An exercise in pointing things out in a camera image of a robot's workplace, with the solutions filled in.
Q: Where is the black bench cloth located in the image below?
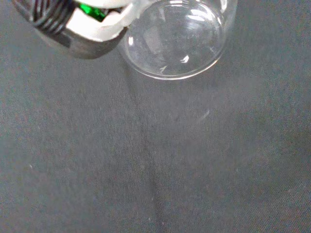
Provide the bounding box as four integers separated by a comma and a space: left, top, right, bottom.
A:
0, 0, 311, 233

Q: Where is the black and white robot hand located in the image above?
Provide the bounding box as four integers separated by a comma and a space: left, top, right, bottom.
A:
11, 0, 144, 60

